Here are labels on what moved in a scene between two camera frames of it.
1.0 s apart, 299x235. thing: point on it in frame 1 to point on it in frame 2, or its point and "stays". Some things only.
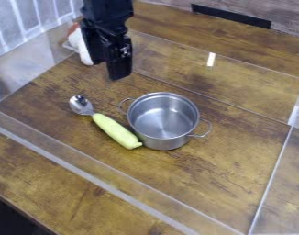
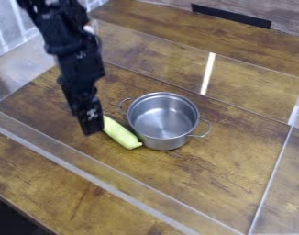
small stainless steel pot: (162, 118) stays
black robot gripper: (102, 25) to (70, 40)
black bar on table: (231, 16) stays
